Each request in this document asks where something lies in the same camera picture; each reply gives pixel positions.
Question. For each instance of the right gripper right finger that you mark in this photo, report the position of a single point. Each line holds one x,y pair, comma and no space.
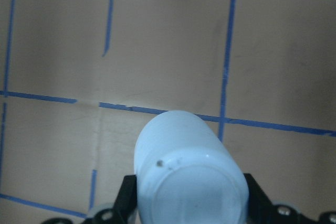
259,205

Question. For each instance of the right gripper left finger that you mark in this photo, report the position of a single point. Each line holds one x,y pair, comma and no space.
125,206

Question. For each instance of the light blue cup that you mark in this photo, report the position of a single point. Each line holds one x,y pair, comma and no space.
185,174

